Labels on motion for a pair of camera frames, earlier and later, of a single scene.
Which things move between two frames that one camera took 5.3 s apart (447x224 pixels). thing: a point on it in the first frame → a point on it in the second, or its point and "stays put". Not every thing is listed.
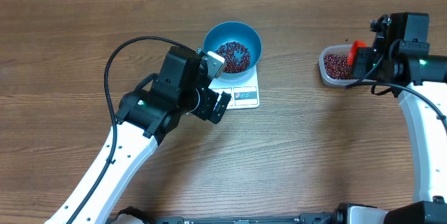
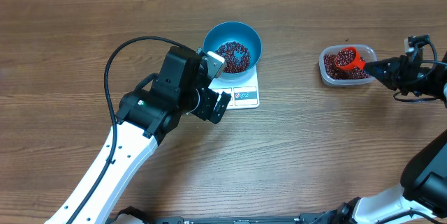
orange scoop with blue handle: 358,55 → 347,58
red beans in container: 336,66 stays put
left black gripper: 207,112 stays put
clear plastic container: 334,69 stays put
